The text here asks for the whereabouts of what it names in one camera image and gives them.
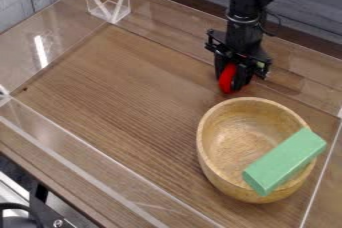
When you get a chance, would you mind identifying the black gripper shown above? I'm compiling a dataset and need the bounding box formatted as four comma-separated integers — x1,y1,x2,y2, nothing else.
204,29,272,91

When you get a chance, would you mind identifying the red plush strawberry toy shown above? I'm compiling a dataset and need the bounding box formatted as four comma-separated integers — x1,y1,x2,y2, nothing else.
219,64,236,94

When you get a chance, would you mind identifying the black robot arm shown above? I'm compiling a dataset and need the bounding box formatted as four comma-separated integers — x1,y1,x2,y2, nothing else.
204,0,272,94

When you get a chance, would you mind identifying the wooden bowl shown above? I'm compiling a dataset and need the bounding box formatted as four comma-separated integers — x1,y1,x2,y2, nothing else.
196,97,315,204

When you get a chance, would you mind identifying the green rectangular block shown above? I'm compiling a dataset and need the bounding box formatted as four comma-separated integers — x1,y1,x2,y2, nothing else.
241,128,327,196

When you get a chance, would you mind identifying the clear acrylic corner bracket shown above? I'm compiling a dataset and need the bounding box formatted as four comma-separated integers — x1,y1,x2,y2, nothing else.
85,0,130,24

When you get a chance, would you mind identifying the clear acrylic front wall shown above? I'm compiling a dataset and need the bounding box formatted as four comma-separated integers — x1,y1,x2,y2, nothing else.
0,97,223,228

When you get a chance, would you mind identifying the black cable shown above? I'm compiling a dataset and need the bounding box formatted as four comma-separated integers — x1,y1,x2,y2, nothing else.
0,201,37,228

